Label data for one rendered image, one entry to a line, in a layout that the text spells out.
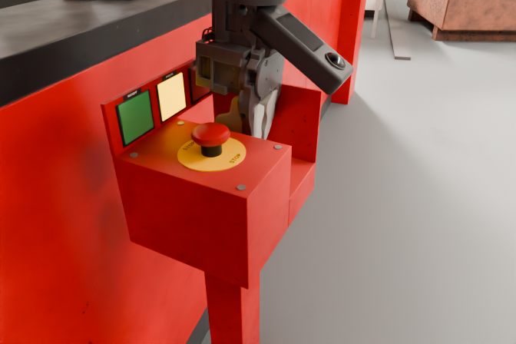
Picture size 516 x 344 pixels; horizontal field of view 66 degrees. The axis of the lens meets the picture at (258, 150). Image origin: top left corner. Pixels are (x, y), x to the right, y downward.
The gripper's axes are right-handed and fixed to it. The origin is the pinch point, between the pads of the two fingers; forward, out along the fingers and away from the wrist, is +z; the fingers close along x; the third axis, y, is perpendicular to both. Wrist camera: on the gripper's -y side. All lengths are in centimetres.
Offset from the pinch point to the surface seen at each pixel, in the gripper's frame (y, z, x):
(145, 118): 9.3, -6.4, 10.1
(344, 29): 35, 33, -182
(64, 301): 17.9, 20.2, 19.5
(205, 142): 0.6, -7.2, 11.7
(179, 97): 9.3, -6.6, 3.9
